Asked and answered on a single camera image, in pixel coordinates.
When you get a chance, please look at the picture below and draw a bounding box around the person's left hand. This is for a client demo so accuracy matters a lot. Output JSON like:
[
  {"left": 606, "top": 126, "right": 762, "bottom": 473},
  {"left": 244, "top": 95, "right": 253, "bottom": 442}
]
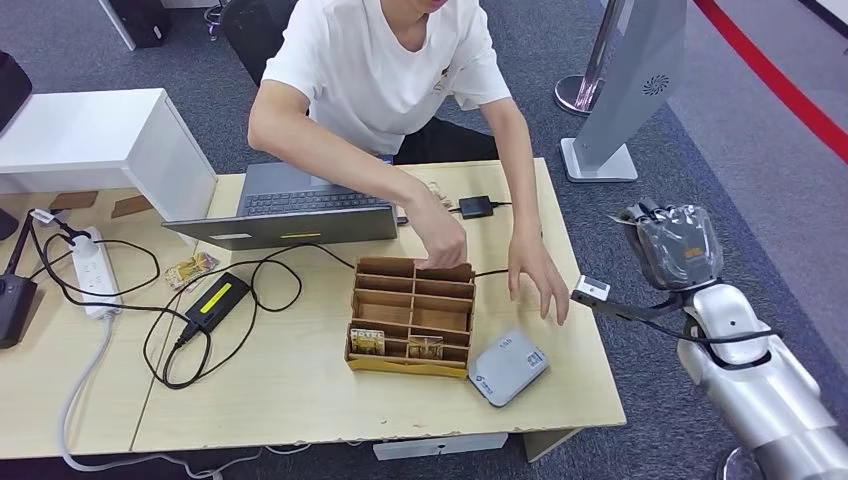
[{"left": 506, "top": 228, "right": 571, "bottom": 327}]

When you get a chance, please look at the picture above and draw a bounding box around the person's right hand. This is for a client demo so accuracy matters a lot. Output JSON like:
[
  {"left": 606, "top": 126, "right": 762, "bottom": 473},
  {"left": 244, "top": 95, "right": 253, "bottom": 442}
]
[{"left": 405, "top": 192, "right": 469, "bottom": 272}]

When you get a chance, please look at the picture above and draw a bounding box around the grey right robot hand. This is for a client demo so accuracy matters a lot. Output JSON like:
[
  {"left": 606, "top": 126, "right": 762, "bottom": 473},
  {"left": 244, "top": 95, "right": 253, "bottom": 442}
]
[{"left": 609, "top": 197, "right": 725, "bottom": 293}]

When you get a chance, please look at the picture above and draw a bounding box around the wooden card organizer box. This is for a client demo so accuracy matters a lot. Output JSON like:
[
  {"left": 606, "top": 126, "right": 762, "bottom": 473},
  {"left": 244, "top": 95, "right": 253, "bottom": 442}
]
[{"left": 343, "top": 256, "right": 478, "bottom": 381}]

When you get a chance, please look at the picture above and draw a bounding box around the grey white card reader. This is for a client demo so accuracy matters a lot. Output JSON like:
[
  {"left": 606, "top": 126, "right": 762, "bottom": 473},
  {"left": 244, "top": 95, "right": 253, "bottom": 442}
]
[{"left": 467, "top": 329, "right": 550, "bottom": 409}]

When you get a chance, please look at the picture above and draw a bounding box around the gold room key card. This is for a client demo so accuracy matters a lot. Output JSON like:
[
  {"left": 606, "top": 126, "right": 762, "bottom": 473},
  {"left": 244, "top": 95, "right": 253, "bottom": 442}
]
[{"left": 406, "top": 335, "right": 444, "bottom": 362}]

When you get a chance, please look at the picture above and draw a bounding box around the hotel room key card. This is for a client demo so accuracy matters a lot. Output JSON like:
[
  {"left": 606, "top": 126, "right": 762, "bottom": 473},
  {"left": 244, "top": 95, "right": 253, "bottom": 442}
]
[{"left": 349, "top": 327, "right": 387, "bottom": 358}]

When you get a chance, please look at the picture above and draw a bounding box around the person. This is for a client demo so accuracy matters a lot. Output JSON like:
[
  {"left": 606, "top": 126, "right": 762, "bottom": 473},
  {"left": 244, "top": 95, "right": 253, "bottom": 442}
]
[{"left": 248, "top": 0, "right": 571, "bottom": 327}]

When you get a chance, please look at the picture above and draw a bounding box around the yellow patterned card packet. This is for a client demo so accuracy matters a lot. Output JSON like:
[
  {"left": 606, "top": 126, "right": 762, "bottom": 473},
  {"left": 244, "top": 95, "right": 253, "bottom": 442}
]
[{"left": 163, "top": 251, "right": 221, "bottom": 293}]

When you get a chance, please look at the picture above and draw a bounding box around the small black adapter box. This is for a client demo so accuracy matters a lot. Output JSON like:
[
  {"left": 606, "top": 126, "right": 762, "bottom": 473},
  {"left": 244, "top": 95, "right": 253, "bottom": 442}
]
[{"left": 458, "top": 195, "right": 496, "bottom": 221}]

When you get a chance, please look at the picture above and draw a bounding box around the grey laptop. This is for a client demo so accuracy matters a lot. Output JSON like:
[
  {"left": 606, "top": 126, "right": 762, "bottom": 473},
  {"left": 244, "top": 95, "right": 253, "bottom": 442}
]
[{"left": 162, "top": 162, "right": 400, "bottom": 252}]

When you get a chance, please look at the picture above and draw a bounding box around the silver kiosk stand white base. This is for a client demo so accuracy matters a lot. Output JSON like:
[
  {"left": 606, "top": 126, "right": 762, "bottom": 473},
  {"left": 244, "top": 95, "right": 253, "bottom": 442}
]
[{"left": 559, "top": 0, "right": 688, "bottom": 184}]

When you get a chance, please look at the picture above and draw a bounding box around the round grey metal base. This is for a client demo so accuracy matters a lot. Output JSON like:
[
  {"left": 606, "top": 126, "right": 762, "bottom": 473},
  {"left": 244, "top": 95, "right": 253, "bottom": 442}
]
[{"left": 717, "top": 447, "right": 764, "bottom": 480}]

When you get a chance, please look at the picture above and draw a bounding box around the black power brick yellow label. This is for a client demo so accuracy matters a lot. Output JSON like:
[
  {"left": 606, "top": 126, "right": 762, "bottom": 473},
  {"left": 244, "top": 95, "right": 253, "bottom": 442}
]
[{"left": 183, "top": 271, "right": 252, "bottom": 335}]

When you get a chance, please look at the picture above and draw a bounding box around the black office chair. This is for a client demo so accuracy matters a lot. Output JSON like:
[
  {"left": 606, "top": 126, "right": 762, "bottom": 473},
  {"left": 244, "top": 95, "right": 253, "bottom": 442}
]
[{"left": 218, "top": 0, "right": 301, "bottom": 89}]

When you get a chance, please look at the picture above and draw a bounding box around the brown cardboard piece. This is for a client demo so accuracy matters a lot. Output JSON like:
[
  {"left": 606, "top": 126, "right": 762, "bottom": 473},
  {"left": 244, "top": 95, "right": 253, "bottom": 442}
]
[
  {"left": 48, "top": 190, "right": 100, "bottom": 213},
  {"left": 110, "top": 194, "right": 156, "bottom": 221}
]

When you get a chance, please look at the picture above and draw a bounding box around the white power strip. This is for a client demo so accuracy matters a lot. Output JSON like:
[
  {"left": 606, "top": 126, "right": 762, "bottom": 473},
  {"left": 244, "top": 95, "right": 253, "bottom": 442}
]
[{"left": 70, "top": 227, "right": 123, "bottom": 321}]

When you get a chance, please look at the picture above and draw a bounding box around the white plug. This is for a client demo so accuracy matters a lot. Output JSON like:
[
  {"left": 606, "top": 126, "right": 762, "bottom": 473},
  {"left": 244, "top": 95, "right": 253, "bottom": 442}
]
[{"left": 69, "top": 235, "right": 101, "bottom": 262}]

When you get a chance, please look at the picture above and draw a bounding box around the black computer tower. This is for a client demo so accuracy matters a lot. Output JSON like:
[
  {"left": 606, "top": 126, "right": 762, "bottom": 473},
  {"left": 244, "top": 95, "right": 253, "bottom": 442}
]
[{"left": 107, "top": 0, "right": 172, "bottom": 50}]

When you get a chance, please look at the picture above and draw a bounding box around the white table leg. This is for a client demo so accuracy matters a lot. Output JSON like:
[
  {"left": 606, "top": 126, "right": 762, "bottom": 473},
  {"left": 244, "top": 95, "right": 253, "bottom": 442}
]
[{"left": 97, "top": 0, "right": 138, "bottom": 53}]

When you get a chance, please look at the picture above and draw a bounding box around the black desk device with stand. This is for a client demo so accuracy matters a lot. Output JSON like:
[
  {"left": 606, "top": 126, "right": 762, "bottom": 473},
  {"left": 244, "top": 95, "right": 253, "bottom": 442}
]
[{"left": 0, "top": 211, "right": 39, "bottom": 350}]

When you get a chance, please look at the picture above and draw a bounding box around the black monitor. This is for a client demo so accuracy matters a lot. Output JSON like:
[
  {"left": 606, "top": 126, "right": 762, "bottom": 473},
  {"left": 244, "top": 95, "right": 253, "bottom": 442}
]
[{"left": 0, "top": 51, "right": 33, "bottom": 134}]

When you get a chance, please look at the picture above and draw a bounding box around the short black adapter cable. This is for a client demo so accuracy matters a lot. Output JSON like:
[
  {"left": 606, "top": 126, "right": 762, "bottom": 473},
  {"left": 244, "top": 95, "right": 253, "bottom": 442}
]
[{"left": 397, "top": 207, "right": 461, "bottom": 227}]

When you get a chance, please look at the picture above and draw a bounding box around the black cable with knob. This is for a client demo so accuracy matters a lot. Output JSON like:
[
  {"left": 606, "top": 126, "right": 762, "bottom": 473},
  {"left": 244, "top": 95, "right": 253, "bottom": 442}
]
[{"left": 474, "top": 200, "right": 515, "bottom": 278}]

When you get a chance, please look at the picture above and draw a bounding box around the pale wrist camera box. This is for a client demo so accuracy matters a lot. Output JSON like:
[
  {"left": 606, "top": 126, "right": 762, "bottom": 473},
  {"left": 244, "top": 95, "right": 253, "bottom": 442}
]
[{"left": 572, "top": 274, "right": 611, "bottom": 308}]

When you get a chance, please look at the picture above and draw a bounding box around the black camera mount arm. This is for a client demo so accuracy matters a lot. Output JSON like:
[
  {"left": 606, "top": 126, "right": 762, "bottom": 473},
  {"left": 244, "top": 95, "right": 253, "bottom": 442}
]
[{"left": 569, "top": 291, "right": 687, "bottom": 327}]

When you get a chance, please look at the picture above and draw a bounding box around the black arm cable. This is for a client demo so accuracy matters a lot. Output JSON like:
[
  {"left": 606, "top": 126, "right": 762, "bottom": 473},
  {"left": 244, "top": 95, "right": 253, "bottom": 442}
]
[{"left": 635, "top": 316, "right": 784, "bottom": 372}]

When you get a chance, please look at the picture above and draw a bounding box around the chrome stanchion post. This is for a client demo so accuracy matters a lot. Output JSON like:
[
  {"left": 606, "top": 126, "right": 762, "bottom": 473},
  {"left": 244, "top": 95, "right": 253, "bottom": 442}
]
[{"left": 553, "top": 0, "right": 627, "bottom": 118}]

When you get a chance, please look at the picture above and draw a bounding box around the white bracket under desk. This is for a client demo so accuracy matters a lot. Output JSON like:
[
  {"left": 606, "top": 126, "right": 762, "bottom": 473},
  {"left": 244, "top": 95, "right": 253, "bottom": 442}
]
[{"left": 372, "top": 433, "right": 510, "bottom": 462}]

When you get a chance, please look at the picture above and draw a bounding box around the black power brick cable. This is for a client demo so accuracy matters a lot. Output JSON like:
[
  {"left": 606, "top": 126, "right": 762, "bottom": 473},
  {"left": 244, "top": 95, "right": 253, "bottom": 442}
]
[{"left": 142, "top": 241, "right": 359, "bottom": 391}]

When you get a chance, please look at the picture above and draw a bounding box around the white power strip cable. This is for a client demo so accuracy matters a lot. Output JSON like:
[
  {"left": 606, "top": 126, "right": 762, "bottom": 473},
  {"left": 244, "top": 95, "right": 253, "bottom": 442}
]
[{"left": 58, "top": 314, "right": 313, "bottom": 480}]

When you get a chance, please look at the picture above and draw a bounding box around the thin black cable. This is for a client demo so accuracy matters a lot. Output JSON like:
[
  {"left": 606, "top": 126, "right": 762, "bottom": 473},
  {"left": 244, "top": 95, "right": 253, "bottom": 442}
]
[{"left": 25, "top": 215, "right": 162, "bottom": 314}]

